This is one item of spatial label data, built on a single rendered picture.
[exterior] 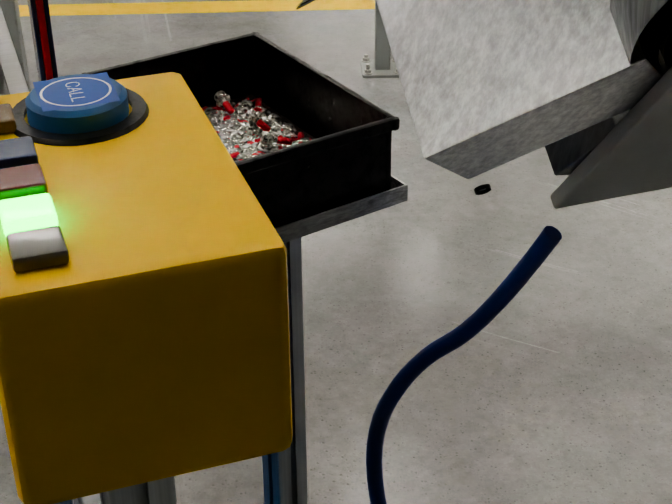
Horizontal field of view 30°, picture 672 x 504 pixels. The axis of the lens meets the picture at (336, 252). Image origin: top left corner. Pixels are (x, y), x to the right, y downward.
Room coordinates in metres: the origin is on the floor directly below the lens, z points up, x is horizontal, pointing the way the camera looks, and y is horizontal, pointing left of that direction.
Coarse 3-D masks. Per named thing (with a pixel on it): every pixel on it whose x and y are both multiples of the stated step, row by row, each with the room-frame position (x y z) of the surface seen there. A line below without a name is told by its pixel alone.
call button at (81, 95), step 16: (48, 80) 0.47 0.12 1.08; (64, 80) 0.47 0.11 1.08; (80, 80) 0.47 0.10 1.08; (96, 80) 0.47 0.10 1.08; (112, 80) 0.47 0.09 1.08; (32, 96) 0.45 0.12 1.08; (48, 96) 0.45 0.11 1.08; (64, 96) 0.45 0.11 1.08; (80, 96) 0.45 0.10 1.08; (96, 96) 0.45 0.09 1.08; (112, 96) 0.45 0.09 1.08; (32, 112) 0.45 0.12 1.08; (48, 112) 0.44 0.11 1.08; (64, 112) 0.44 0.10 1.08; (80, 112) 0.44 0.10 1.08; (96, 112) 0.44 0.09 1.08; (112, 112) 0.45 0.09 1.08; (128, 112) 0.46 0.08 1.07; (48, 128) 0.44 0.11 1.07; (64, 128) 0.44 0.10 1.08; (80, 128) 0.44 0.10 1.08; (96, 128) 0.44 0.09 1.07
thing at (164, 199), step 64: (128, 128) 0.44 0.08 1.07; (192, 128) 0.45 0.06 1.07; (64, 192) 0.39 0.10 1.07; (128, 192) 0.39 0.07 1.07; (192, 192) 0.39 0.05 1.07; (0, 256) 0.35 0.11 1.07; (128, 256) 0.35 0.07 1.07; (192, 256) 0.35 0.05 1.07; (256, 256) 0.35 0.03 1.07; (0, 320) 0.33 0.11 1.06; (64, 320) 0.33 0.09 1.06; (128, 320) 0.34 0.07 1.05; (192, 320) 0.35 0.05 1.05; (256, 320) 0.35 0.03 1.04; (0, 384) 0.33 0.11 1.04; (64, 384) 0.33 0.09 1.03; (128, 384) 0.34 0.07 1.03; (192, 384) 0.34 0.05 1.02; (256, 384) 0.35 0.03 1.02; (64, 448) 0.33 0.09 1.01; (128, 448) 0.34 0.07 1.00; (192, 448) 0.34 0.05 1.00; (256, 448) 0.35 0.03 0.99
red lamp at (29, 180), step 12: (12, 168) 0.40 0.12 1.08; (24, 168) 0.40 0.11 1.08; (36, 168) 0.40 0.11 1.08; (0, 180) 0.39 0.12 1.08; (12, 180) 0.39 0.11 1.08; (24, 180) 0.39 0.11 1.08; (36, 180) 0.39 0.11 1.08; (0, 192) 0.38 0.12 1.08; (12, 192) 0.39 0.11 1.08; (24, 192) 0.39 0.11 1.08; (36, 192) 0.39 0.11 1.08
